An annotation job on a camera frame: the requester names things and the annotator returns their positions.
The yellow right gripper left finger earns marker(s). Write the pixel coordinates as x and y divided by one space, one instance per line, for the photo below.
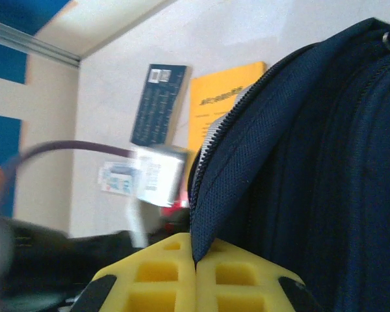
149 276

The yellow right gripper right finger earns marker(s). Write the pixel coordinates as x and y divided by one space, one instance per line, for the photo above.
240 279

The white tissue packet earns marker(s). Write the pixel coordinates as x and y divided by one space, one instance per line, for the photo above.
115 178

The navy blue backpack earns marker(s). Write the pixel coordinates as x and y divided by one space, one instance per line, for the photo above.
312 162

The dark blue paperback book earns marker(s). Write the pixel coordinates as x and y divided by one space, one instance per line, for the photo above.
159 104

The orange book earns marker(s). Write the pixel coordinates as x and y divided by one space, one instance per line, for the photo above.
214 97

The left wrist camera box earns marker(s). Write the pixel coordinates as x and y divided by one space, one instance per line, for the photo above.
159 175

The aluminium left corner post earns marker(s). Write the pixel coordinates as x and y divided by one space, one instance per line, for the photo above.
35 45

